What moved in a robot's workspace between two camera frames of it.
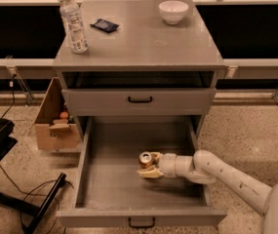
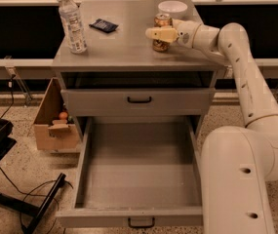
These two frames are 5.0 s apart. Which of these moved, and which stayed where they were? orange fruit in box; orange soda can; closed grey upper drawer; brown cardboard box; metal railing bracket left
Moved: orange soda can
Stayed: metal railing bracket left; orange fruit in box; closed grey upper drawer; brown cardboard box
